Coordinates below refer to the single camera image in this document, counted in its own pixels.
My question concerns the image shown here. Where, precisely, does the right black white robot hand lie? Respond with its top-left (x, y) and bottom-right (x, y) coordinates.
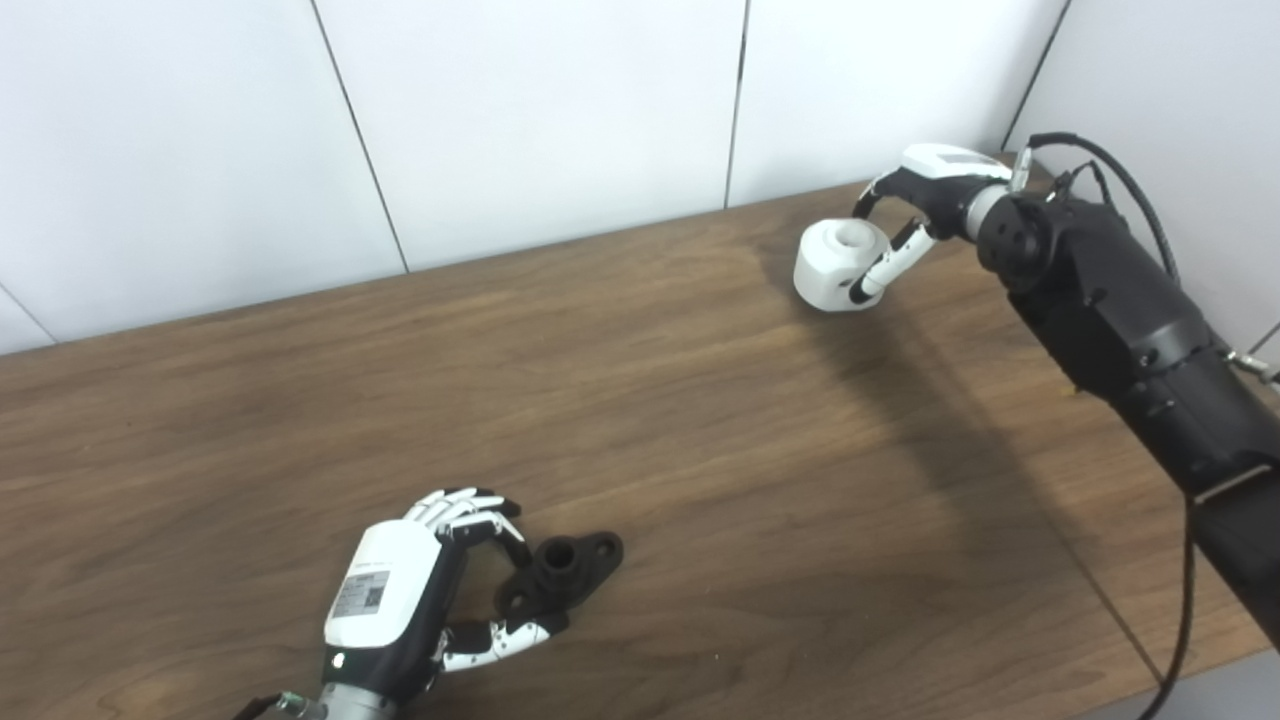
top-left (848, 144), bottom-right (1013, 306)

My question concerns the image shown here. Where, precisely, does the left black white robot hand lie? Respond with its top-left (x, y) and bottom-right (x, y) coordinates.
top-left (322, 487), bottom-right (571, 706)

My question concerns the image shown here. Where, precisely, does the round white piece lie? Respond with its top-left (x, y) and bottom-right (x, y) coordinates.
top-left (793, 219), bottom-right (896, 313)

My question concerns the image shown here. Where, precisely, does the black flanged holder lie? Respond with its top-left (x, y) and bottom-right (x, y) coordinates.
top-left (495, 531), bottom-right (625, 621)

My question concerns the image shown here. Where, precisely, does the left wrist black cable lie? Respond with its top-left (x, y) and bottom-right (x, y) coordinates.
top-left (232, 692), bottom-right (327, 720)

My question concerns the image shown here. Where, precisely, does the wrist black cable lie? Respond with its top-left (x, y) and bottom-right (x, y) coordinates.
top-left (1012, 132), bottom-right (1280, 720)
top-left (232, 692), bottom-right (327, 720)

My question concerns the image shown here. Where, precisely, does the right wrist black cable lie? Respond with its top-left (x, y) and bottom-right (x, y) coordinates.
top-left (1012, 132), bottom-right (1280, 720)

